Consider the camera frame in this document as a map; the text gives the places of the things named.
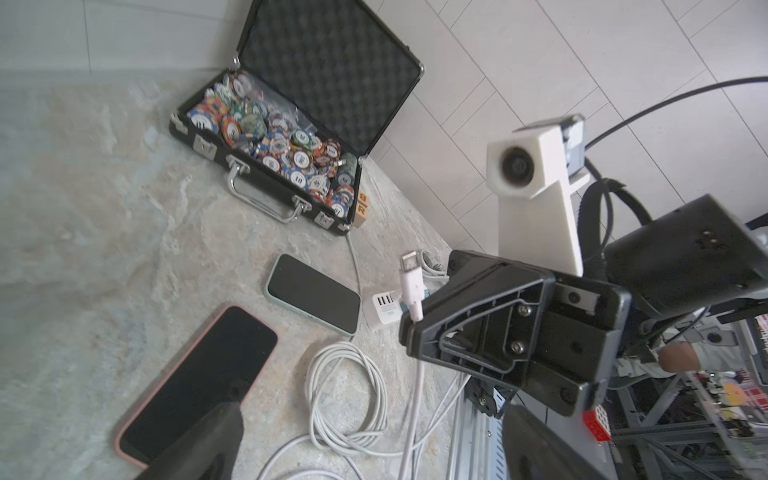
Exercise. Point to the white power strip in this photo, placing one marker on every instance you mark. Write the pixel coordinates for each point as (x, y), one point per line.
(386, 309)

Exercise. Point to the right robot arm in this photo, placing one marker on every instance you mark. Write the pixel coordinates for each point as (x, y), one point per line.
(695, 256)

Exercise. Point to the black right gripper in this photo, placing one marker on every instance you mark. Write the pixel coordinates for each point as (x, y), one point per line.
(516, 326)

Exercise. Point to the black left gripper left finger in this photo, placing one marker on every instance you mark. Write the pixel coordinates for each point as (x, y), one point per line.
(208, 450)

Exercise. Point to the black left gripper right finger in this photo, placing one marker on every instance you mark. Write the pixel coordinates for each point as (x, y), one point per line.
(533, 451)

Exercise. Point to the black poker chip case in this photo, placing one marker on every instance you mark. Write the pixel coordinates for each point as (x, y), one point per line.
(312, 88)

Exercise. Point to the green case phone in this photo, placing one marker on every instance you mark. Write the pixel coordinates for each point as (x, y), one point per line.
(298, 286)

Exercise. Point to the wooden dice blocks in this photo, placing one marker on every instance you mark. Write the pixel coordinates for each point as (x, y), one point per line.
(362, 209)

